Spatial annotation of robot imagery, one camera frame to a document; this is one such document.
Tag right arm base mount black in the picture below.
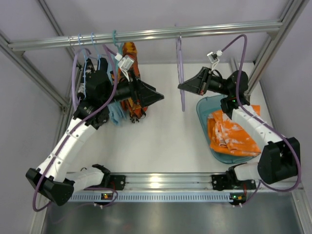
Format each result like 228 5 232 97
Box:
211 174 256 191

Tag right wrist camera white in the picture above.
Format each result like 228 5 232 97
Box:
207 50 223 71

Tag left aluminium frame post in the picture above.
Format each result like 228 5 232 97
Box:
0 31 69 110

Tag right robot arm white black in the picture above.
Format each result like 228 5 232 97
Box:
178 67 302 191

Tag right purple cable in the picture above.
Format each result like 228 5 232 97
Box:
219 34 302 208

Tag camouflage orange trousers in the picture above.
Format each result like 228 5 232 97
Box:
110 42 148 123

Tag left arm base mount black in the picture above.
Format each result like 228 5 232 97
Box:
84 175 126 191

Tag empty lilac plastic hanger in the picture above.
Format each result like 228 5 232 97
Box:
71 34 91 111

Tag aluminium frame post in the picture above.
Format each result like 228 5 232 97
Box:
245 0 310 100
0 31 69 110

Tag light blue wire hanger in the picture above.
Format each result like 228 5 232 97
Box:
78 34 90 99
91 32 101 70

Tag orange tie-dye trousers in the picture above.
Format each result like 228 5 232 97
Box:
207 110 261 157

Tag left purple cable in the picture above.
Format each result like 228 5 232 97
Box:
33 43 119 213

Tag black white patterned trousers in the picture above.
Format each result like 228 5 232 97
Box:
77 58 95 102

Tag lilac plastic hanger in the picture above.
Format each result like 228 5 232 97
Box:
175 33 185 112
71 34 91 111

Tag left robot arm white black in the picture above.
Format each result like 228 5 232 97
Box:
26 71 164 206

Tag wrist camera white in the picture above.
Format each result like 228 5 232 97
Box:
115 53 135 82
207 50 223 71

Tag right aluminium frame post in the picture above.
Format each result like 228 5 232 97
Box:
245 0 310 100

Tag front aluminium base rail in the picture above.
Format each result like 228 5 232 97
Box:
39 172 304 195

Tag purple cable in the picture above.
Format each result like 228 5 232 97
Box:
219 34 302 208
33 43 119 213

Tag aluminium hanging rail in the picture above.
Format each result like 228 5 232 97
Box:
8 20 282 51

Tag slotted grey cable duct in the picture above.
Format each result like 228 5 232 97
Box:
69 192 233 202

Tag light blue trousers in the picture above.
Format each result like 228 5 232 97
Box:
104 53 129 127

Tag teal transparent plastic tub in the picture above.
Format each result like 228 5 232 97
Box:
196 95 254 165

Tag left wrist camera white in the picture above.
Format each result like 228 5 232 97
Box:
115 53 135 82

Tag dark navy trousers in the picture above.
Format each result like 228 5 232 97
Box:
97 57 108 73

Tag teal plastic hanger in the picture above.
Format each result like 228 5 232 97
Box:
113 30 124 82

